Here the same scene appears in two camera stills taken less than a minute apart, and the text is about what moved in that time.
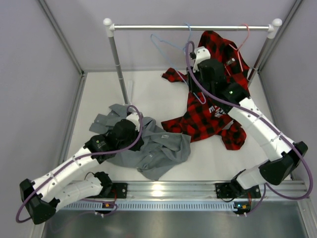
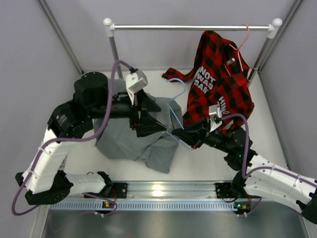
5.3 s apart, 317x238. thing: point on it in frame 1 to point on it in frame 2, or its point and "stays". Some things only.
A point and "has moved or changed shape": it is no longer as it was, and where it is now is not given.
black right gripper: x=192 y=88 to x=190 y=135
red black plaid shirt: x=217 y=80 stays
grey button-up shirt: x=162 y=148 has moved or changed shape
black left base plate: x=119 y=190 stays
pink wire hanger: x=237 y=50 stays
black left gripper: x=137 y=147 to x=146 y=124
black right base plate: x=223 y=191 stays
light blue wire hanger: x=153 y=37 to x=180 y=93
